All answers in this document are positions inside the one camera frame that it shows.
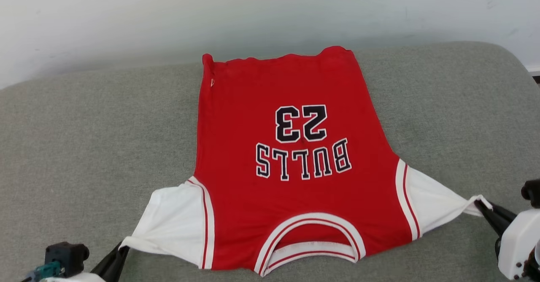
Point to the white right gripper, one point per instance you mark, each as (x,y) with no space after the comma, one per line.
(521,244)

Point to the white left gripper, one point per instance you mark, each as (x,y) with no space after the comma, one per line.
(76,278)

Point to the red Bulls basketball jersey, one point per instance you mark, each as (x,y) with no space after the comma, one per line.
(295,189)

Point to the grey fabric sofa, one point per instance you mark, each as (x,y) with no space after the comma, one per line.
(84,147)

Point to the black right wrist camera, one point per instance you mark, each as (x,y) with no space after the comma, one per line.
(532,193)

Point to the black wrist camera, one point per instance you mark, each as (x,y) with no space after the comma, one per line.
(532,193)
(67,256)

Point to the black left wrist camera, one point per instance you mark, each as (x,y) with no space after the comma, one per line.
(67,256)

